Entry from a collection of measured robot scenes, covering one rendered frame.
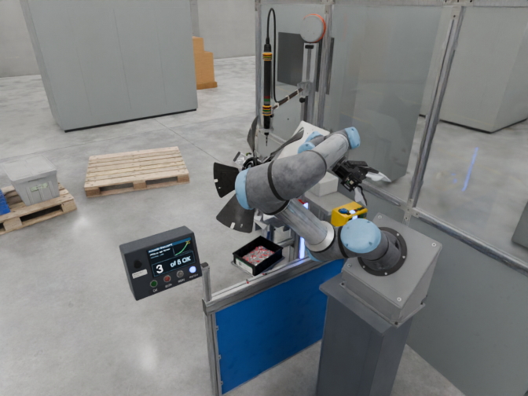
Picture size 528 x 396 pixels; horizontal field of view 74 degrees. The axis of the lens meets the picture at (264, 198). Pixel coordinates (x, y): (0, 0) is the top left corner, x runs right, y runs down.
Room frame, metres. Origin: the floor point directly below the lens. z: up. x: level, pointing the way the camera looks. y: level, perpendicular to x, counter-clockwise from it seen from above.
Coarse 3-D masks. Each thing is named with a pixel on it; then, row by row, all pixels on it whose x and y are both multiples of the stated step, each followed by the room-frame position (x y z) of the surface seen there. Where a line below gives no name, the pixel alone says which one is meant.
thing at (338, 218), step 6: (348, 204) 1.64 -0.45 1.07; (354, 204) 1.64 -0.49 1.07; (336, 210) 1.58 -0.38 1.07; (348, 210) 1.59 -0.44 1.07; (366, 210) 1.59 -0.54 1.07; (336, 216) 1.56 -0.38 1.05; (342, 216) 1.53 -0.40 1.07; (348, 216) 1.53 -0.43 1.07; (354, 216) 1.55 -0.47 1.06; (336, 222) 1.56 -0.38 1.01; (342, 222) 1.53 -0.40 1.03
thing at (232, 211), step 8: (232, 200) 1.72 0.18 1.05; (224, 208) 1.70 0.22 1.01; (232, 208) 1.69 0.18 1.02; (240, 208) 1.68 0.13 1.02; (216, 216) 1.69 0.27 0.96; (224, 216) 1.67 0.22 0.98; (232, 216) 1.66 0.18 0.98; (240, 216) 1.65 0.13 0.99; (248, 216) 1.65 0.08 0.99; (224, 224) 1.64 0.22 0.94; (248, 224) 1.62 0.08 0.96; (248, 232) 1.59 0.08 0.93
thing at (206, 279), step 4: (200, 264) 1.16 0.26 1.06; (204, 264) 1.16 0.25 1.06; (208, 272) 1.15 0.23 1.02; (204, 276) 1.14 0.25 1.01; (208, 276) 1.15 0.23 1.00; (204, 280) 1.14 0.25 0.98; (208, 280) 1.15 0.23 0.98; (204, 284) 1.14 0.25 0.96; (208, 284) 1.15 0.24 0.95; (204, 288) 1.14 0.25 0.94; (208, 288) 1.15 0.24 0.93; (204, 292) 1.14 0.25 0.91; (208, 292) 1.15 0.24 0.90; (204, 296) 1.15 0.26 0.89; (208, 296) 1.15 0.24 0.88; (208, 300) 1.15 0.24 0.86
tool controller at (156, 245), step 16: (144, 240) 1.07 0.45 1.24; (160, 240) 1.05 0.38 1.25; (176, 240) 1.07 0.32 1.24; (192, 240) 1.09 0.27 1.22; (128, 256) 0.97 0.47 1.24; (144, 256) 1.00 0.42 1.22; (160, 256) 1.02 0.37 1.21; (176, 256) 1.05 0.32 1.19; (192, 256) 1.07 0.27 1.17; (128, 272) 0.96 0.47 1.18; (144, 272) 0.98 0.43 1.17; (176, 272) 1.03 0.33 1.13; (144, 288) 0.96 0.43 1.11; (160, 288) 0.98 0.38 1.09
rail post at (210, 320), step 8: (208, 320) 1.13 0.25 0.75; (208, 328) 1.13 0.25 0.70; (208, 336) 1.13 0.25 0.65; (216, 336) 1.15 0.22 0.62; (208, 344) 1.14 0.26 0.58; (216, 344) 1.15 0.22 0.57; (208, 352) 1.15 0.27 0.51; (216, 352) 1.15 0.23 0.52; (216, 360) 1.15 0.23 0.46; (216, 368) 1.15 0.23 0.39; (216, 376) 1.15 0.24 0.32; (216, 384) 1.14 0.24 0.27; (216, 392) 1.14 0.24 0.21
